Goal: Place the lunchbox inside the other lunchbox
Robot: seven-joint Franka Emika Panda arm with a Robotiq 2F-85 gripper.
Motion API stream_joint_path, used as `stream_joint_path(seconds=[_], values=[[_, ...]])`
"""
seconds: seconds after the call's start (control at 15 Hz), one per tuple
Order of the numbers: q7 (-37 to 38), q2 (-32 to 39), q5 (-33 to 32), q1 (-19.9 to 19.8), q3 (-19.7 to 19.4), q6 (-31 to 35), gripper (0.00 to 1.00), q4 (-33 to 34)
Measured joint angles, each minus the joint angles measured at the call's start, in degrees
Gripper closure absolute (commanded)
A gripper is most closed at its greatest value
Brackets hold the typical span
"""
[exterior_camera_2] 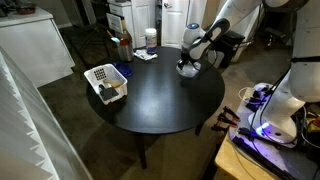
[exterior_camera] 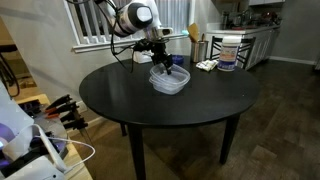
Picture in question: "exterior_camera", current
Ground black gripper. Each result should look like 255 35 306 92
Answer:
149 37 174 76

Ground clear plastic lunchbox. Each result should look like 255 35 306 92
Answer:
148 77 188 96
149 62 192 87

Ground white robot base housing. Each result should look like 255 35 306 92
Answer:
0 80 76 180

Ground blue round plastic lid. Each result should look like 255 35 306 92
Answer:
172 54 185 66

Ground white lidded storage box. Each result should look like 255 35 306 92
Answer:
132 49 154 64

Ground metal utensil holder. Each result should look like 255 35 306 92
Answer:
190 40 210 64

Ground crumpled white packet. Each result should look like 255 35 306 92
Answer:
195 58 219 73

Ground wooden spatula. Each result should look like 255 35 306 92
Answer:
187 22 200 43

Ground black round table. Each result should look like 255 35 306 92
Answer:
78 55 261 180

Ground white vertical blinds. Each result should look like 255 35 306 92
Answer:
112 0 191 40

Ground white wipes canister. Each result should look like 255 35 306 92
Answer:
217 35 242 73

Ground black slatted chair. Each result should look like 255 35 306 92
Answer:
209 35 257 70

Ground white kitchen counter cabinet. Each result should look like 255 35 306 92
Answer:
205 23 282 71

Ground kitchen appliances on counter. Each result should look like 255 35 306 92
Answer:
221 9 283 30

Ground dark side desk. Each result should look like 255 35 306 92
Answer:
0 43 21 99

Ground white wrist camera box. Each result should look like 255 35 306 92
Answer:
153 27 175 38

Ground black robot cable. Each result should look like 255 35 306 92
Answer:
108 3 151 74

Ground white window frame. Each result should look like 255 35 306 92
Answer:
61 0 196 54

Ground white cable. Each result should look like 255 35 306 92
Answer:
33 134 96 172

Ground black clamp with orange handle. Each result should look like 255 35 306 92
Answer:
44 101 80 120

